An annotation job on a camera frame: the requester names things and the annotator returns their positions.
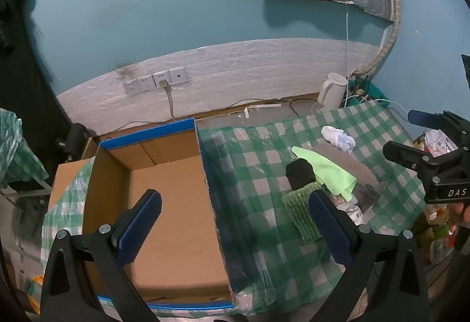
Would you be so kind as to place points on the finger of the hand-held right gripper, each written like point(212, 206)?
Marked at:
point(404, 155)
point(422, 117)

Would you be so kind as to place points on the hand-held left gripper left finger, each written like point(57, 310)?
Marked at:
point(141, 230)

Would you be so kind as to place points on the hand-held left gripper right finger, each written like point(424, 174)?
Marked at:
point(330, 230)

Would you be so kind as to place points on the white plastic packet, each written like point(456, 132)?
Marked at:
point(350, 213)

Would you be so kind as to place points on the cardboard box with blue edge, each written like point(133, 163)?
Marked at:
point(172, 219)

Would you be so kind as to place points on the green bubble wrap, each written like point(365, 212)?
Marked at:
point(299, 212)

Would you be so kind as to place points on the grey cloth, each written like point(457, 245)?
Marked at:
point(352, 164)

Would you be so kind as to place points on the light green cloth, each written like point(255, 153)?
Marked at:
point(326, 171)

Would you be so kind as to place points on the black cloth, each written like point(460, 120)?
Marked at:
point(299, 173)

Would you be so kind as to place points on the person's right hand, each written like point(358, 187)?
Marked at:
point(463, 212)

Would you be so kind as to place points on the white crumpled bag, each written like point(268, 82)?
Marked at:
point(437, 141)

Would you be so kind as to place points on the white crumpled cloth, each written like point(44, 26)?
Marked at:
point(336, 135)

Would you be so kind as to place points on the green checked plastic sheet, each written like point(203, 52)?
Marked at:
point(16, 149)
point(64, 204)

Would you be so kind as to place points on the white electric kettle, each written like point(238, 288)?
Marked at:
point(330, 92)

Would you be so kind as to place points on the green checked tablecloth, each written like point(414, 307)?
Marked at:
point(249, 175)

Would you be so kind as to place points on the black cylindrical device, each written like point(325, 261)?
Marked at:
point(75, 138)

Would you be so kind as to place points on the yellow packet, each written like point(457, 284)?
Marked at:
point(36, 292)

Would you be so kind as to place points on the white plastic strip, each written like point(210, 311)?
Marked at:
point(257, 108)

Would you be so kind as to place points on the white wall socket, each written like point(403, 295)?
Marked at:
point(144, 82)
point(178, 75)
point(130, 86)
point(160, 77)

